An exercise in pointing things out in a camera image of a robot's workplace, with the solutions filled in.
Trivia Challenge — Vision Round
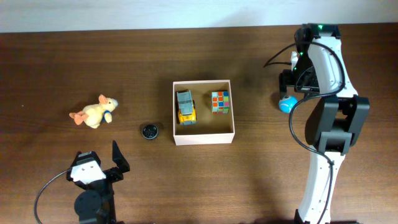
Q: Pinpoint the colourful puzzle cube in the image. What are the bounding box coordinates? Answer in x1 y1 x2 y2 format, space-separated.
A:
211 91 231 114

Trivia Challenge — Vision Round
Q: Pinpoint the yellow grey toy truck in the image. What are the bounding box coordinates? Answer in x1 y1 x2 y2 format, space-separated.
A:
177 90 197 125

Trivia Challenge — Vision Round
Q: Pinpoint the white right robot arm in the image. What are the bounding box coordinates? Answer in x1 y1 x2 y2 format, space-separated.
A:
279 24 370 223

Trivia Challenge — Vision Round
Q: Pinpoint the blue white toy ball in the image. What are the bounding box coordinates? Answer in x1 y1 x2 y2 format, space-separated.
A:
279 95 298 113

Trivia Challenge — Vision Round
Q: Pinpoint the small black round wheel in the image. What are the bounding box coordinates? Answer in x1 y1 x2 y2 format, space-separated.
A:
142 124 159 140

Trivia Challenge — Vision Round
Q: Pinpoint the yellow plush bunny toy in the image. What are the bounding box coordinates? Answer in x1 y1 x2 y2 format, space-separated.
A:
69 95 119 129

